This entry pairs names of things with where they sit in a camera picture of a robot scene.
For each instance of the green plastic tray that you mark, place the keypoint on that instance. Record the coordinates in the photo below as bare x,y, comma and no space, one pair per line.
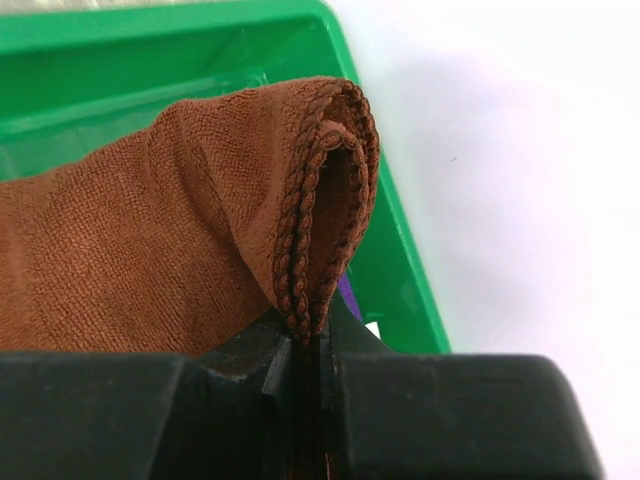
78,75

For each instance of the purple towel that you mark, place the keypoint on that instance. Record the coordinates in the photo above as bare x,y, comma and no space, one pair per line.
347,293

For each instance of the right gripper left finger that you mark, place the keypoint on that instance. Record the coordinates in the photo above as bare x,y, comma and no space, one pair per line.
259,354

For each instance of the orange brown towel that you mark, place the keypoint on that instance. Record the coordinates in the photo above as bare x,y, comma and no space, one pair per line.
121,272

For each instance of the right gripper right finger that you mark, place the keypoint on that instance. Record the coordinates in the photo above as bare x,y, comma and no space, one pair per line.
349,354

